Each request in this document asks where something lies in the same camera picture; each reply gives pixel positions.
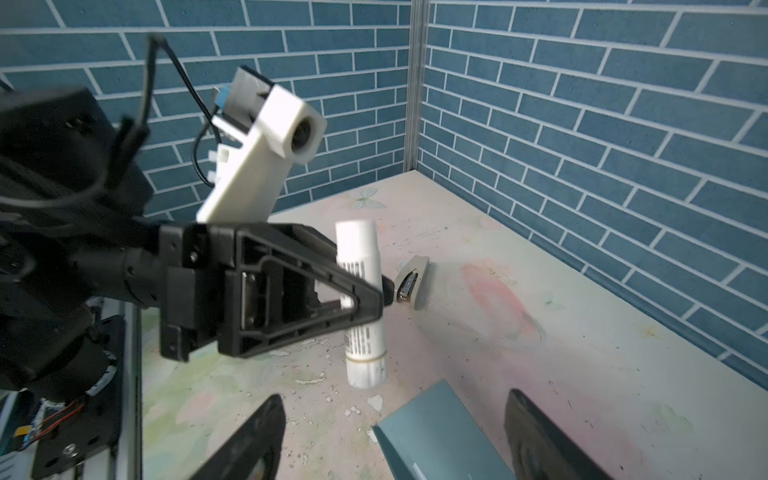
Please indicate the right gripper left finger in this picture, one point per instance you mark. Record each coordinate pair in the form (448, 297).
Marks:
(253, 451)

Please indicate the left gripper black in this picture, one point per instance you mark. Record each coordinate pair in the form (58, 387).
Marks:
(251, 287)

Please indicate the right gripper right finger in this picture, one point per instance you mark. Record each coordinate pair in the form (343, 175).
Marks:
(539, 448)

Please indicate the white glue stick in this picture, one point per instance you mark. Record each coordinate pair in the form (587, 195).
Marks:
(365, 349)

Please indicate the teal envelope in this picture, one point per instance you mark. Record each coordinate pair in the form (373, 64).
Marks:
(434, 437)

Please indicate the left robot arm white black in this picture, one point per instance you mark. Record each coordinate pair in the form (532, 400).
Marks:
(72, 229)

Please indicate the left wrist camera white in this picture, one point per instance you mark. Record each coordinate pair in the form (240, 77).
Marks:
(273, 131)

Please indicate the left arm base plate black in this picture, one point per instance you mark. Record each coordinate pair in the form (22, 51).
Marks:
(72, 420)

